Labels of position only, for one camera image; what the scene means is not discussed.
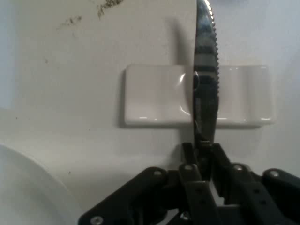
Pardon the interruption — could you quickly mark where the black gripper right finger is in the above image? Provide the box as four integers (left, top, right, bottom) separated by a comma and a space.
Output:
210, 142, 300, 225

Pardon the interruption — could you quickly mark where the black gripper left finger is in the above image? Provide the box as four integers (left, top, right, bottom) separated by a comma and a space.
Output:
78, 142, 222, 225

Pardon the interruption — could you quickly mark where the white round plate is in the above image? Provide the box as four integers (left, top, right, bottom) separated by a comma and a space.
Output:
0, 142, 80, 225

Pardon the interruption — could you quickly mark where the white ceramic cutlery rest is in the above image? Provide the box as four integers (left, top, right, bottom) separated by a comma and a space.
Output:
123, 63, 277, 129

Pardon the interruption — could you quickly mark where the steel serrated table knife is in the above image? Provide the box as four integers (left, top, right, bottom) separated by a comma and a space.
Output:
192, 0, 221, 182

